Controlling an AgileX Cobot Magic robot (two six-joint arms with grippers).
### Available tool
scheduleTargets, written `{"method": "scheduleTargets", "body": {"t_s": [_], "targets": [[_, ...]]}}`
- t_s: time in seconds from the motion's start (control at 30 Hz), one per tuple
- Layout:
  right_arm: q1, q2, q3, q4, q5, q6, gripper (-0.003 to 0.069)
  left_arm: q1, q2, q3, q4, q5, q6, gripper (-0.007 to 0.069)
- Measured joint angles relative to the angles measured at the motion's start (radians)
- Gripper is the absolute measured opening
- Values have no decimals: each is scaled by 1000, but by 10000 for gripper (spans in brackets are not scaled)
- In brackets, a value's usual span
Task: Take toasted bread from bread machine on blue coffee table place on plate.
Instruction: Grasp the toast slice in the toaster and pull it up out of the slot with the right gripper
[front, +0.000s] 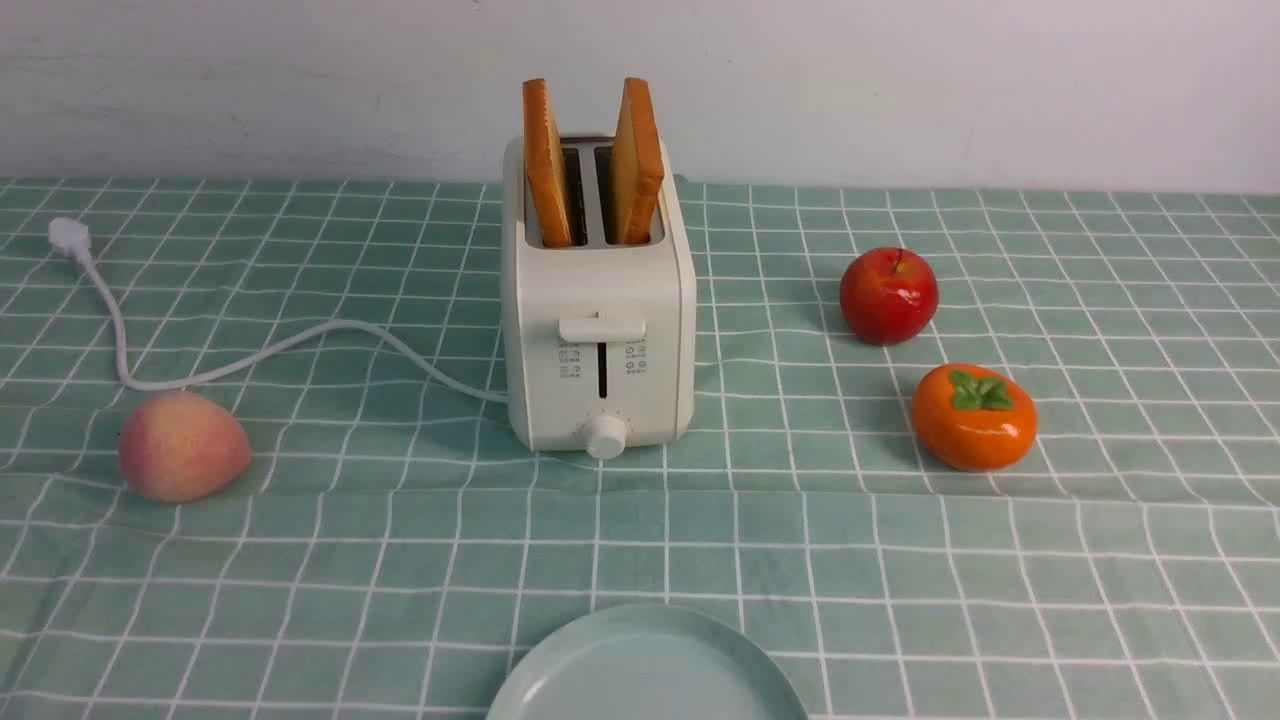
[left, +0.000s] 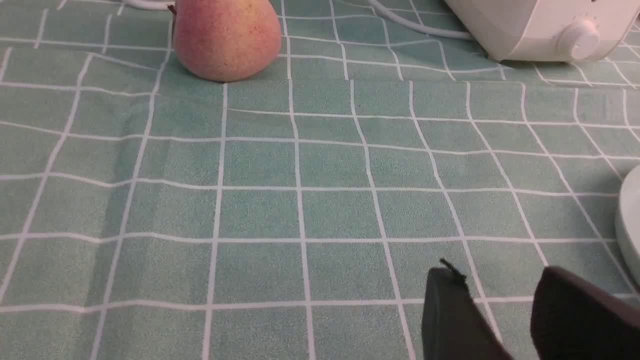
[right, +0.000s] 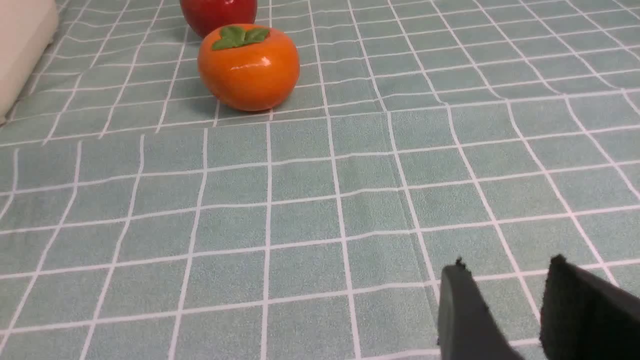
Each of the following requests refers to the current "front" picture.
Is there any red apple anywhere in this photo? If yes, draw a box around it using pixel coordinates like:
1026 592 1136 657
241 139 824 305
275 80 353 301
838 246 940 346

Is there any toast slice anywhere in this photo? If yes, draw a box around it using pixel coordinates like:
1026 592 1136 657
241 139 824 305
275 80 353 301
611 77 666 245
522 78 573 249

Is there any white power cable with plug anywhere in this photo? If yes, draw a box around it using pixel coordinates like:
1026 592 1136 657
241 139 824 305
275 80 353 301
47 217 511 406

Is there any green checkered tablecloth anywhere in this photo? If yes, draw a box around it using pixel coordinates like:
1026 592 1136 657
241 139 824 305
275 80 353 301
1 178 1279 719

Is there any light green plate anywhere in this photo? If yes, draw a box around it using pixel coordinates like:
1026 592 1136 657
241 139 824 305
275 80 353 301
486 603 808 719

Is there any white two-slot toaster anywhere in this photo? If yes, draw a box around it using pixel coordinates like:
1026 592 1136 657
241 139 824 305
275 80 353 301
500 135 698 460

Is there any orange persimmon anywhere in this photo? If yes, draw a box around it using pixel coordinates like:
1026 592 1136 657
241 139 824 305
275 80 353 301
910 363 1039 473

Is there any pink peach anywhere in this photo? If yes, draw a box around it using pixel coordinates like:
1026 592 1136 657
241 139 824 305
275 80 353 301
116 389 252 503

